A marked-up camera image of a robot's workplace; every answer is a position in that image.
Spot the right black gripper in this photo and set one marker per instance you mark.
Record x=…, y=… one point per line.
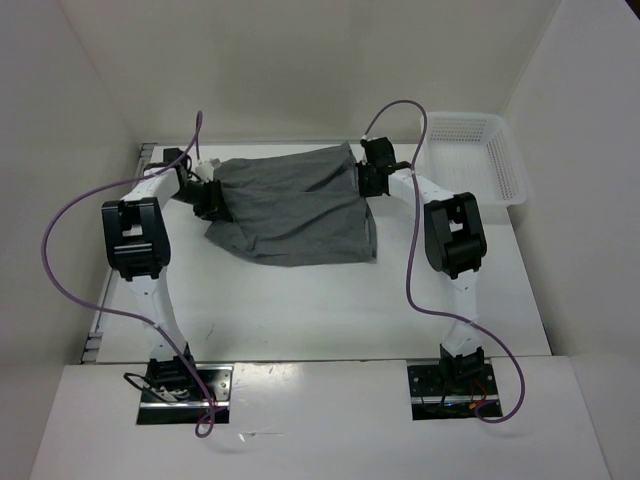
x=366, y=191

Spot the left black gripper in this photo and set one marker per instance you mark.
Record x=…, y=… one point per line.
x=215, y=208

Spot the grey shorts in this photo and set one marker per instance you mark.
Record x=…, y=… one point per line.
x=295, y=210

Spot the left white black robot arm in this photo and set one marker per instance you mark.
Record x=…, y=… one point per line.
x=171, y=364

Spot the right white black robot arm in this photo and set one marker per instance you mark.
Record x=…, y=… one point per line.
x=454, y=244

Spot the white perforated plastic basket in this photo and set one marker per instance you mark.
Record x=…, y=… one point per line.
x=477, y=153

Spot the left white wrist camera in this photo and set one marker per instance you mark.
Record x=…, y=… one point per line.
x=207, y=170

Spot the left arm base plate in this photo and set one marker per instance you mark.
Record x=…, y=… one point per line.
x=188, y=406

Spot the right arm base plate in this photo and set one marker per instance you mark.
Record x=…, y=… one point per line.
x=431, y=399

